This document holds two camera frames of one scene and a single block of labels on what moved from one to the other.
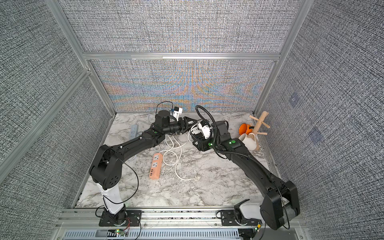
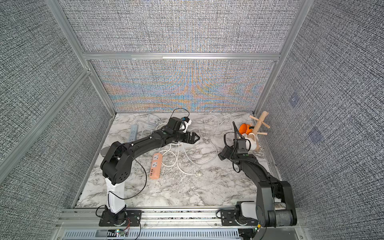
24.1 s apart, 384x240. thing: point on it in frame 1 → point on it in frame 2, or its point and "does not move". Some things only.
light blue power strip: x=133 y=131 does not move
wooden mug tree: x=263 y=116 does not move
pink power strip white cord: x=156 y=166 does not move
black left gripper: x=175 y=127 → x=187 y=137
